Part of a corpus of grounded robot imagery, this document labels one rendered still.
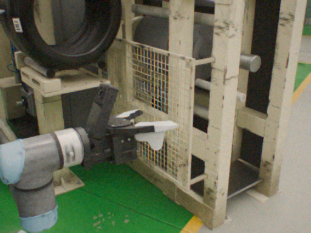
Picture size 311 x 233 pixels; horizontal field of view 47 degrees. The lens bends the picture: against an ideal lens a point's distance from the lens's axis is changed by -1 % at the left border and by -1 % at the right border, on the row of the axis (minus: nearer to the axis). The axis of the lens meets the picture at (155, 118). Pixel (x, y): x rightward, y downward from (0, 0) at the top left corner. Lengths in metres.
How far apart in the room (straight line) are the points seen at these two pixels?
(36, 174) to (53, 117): 1.62
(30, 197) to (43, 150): 0.10
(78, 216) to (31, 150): 1.60
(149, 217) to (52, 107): 0.89
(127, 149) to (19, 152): 0.22
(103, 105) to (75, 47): 1.41
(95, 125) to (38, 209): 0.20
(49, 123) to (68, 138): 1.61
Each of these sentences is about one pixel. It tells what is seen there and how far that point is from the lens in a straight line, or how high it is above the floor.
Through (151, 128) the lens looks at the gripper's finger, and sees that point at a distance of 0.74.
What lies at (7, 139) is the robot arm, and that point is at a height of 1.05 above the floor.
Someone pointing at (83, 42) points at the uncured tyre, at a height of 0.98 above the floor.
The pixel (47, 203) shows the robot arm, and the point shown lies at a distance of 0.74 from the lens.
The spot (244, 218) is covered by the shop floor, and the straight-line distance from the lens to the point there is 2.27.
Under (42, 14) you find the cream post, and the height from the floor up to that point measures 1.13.
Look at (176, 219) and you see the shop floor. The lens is 2.21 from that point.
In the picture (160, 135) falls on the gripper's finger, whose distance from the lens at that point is 0.75.
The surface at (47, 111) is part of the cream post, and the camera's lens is 2.29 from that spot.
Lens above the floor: 1.38
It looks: 23 degrees down
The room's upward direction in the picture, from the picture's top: straight up
